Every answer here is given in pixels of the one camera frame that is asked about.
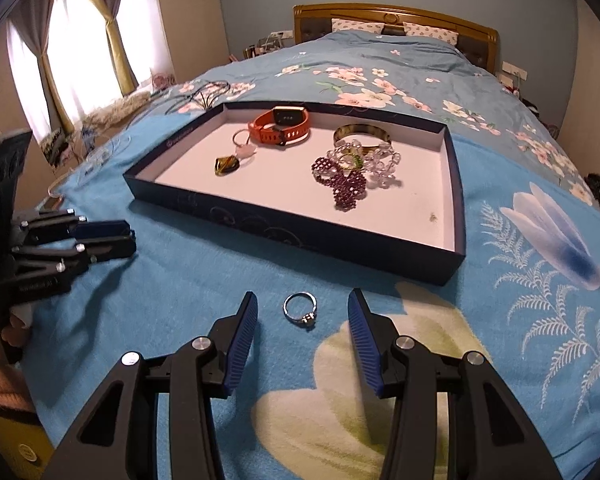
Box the orange smartwatch band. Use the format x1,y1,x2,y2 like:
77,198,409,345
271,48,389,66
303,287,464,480
248,106,311,146

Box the silver ring with stone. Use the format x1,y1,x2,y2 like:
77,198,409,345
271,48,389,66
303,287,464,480
281,290,320,331

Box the tortoiseshell bangle bracelet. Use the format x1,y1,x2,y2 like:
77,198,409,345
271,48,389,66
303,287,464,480
332,122,392,152

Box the fluffy window seat cushion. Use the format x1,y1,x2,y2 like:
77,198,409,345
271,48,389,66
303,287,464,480
82,91,150,130

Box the tiger eye stone pendant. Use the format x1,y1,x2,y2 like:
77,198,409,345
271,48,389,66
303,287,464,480
214,155,240,177

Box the light blue floral blanket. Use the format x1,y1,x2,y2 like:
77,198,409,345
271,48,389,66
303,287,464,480
22,116,600,479

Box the grey and olive curtains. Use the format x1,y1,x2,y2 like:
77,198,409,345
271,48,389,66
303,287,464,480
6,0,138,140

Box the cluttered left nightstand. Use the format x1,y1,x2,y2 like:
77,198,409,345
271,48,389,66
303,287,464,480
242,29,294,60

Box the dark blue shallow box tray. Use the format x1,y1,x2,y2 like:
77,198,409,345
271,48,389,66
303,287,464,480
124,101,466,285

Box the wooden bed headboard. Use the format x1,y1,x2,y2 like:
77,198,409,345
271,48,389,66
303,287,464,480
294,2,500,75

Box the blue floral duvet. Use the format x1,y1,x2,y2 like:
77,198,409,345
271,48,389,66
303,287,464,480
166,30,595,205

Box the left floral pillow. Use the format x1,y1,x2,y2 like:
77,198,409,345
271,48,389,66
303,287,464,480
332,18,385,35

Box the floral pillow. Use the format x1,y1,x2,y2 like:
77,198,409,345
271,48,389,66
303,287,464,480
332,18,385,35
403,22,458,47

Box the right floral pillow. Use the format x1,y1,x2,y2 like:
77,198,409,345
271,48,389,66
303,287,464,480
403,22,458,47

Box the pink stone ring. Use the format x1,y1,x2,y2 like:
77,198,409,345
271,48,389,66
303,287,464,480
232,128,258,161

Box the black cable bundle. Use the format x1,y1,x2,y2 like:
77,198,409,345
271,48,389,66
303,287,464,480
164,79,232,114

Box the dark red bead bracelet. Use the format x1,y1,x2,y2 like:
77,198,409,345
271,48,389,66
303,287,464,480
310,155,370,213

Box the clear crystal bead bracelet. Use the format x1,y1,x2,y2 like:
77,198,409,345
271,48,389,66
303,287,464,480
325,138,402,190

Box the white wall socket panel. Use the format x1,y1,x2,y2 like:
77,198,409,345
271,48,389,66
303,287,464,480
502,61,528,81

